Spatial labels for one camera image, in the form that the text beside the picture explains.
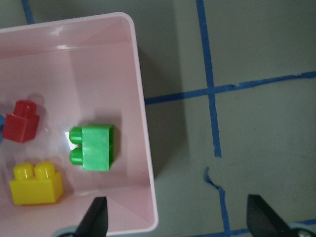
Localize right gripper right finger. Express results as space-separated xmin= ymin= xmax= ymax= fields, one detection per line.
xmin=246 ymin=195 xmax=293 ymax=237

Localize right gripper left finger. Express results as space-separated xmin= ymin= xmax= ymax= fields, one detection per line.
xmin=74 ymin=197 xmax=108 ymax=237

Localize yellow toy block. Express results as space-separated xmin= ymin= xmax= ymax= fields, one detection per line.
xmin=9 ymin=161 xmax=64 ymax=205

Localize green toy block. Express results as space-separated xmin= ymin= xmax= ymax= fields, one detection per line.
xmin=69 ymin=124 xmax=114 ymax=172

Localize red toy block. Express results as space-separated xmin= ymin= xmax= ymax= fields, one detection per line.
xmin=2 ymin=100 xmax=40 ymax=143

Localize blue long toy block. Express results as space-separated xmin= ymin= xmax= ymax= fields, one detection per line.
xmin=0 ymin=115 xmax=5 ymax=142

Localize pink plastic box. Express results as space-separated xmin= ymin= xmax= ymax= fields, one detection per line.
xmin=0 ymin=12 xmax=158 ymax=237

